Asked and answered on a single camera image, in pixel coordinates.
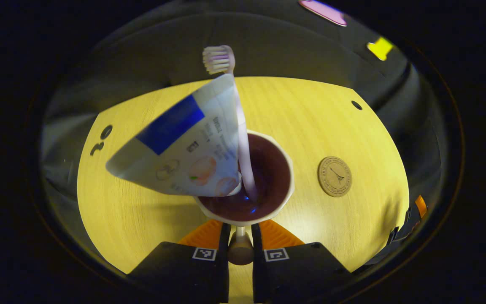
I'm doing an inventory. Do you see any round brown coaster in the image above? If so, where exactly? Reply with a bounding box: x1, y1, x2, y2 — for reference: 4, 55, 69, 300
317, 156, 353, 198

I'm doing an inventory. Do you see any beige cup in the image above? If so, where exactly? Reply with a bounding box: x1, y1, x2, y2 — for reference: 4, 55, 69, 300
192, 130, 295, 266

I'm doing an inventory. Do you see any black backdrop cloth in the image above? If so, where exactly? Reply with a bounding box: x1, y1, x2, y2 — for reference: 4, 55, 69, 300
40, 0, 446, 271

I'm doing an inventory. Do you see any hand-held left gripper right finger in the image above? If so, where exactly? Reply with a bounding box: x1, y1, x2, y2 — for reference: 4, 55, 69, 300
251, 219, 353, 304

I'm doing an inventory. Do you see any pink toothbrush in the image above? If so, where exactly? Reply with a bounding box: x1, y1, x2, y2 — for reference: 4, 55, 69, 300
202, 45, 259, 202

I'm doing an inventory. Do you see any keyhole black desk grommet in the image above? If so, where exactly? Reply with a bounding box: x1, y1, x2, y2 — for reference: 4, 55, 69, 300
90, 125, 113, 156

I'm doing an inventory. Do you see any white toothpaste tube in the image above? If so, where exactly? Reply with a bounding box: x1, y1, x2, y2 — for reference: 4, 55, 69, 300
105, 74, 243, 197

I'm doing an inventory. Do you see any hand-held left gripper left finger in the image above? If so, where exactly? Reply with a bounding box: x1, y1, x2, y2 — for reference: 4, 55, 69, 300
127, 219, 232, 304

